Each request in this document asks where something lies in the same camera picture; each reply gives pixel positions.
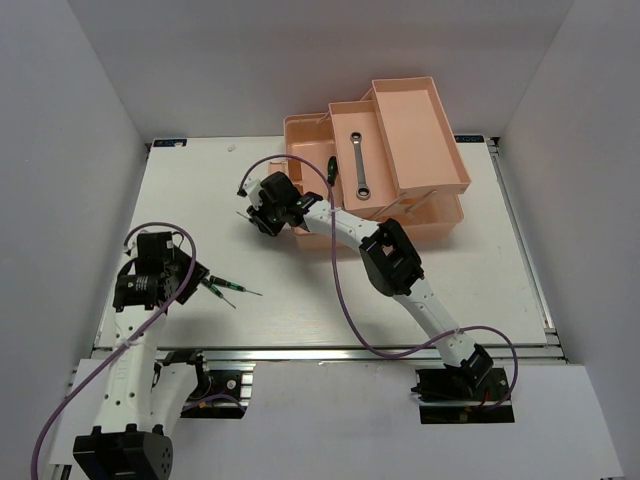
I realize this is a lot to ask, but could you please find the green-black precision screwdriver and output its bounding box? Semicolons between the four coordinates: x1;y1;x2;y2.
200;278;236;309
209;275;261;296

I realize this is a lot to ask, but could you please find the large green-handled screwdriver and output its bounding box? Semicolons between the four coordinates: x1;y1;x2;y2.
327;155;339;187

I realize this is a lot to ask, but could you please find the silver ratchet wrench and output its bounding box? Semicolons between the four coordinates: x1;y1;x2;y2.
350;132;371;201

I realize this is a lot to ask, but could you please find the pink plastic toolbox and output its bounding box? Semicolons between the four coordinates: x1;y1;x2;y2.
268;77;471;240

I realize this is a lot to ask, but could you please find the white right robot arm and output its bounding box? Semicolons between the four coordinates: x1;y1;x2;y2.
238;172;493;399

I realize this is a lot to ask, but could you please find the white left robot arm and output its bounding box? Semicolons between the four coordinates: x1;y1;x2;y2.
73;232;212;479

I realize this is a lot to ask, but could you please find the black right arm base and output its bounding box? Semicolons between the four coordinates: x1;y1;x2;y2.
411;368;515;425

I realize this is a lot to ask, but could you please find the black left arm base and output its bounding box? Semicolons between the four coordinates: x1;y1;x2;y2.
152;349;249;420

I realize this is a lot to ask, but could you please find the blue label sticker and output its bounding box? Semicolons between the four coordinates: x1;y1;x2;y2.
152;138;187;148

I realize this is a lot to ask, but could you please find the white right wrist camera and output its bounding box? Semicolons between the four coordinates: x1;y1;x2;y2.
242;177;263;210

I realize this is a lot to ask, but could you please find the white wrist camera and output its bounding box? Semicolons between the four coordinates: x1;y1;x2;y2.
123;240;137;260
242;177;263;210

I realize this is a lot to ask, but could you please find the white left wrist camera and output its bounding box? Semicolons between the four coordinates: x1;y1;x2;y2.
123;240;137;260

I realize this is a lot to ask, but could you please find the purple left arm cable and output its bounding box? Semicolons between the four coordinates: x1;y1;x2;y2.
32;222;199;471

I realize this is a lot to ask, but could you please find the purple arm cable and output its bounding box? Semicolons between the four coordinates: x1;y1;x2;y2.
237;154;519;412
32;222;199;471

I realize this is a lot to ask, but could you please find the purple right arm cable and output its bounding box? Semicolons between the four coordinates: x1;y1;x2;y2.
237;154;519;412

